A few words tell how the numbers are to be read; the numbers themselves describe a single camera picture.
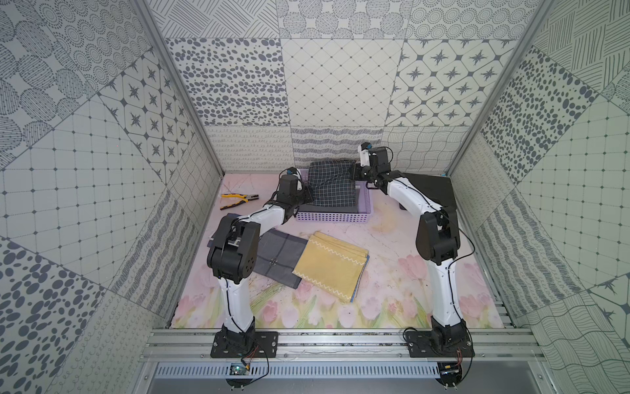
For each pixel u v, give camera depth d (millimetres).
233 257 530
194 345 750
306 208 1041
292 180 774
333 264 906
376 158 797
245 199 1104
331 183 1003
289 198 782
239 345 661
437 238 584
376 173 800
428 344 730
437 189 1138
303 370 701
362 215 982
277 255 929
